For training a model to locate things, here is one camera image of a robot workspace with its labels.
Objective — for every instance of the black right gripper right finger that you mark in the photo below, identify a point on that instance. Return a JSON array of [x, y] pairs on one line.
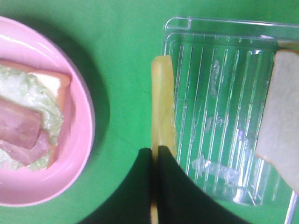
[[180, 201]]

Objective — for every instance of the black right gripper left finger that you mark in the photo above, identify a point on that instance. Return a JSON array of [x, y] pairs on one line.
[[130, 203]]

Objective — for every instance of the yellow toy cheese slice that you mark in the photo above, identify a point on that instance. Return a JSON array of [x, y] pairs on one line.
[[163, 132]]

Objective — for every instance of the toy bacon strip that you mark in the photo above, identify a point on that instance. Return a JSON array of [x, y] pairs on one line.
[[19, 125], [28, 156]]

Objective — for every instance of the toy bread slice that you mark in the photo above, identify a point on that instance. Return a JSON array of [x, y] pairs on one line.
[[278, 138], [58, 84]]

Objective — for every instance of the toy lettuce leaf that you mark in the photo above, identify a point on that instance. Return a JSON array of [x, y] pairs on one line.
[[23, 86]]

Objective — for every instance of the right clear plastic tray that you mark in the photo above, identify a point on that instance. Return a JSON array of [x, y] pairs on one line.
[[222, 70]]

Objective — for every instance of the green tablecloth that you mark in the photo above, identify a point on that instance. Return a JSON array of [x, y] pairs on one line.
[[112, 43]]

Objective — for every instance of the pink round plate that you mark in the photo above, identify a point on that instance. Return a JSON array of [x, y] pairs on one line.
[[20, 43]]

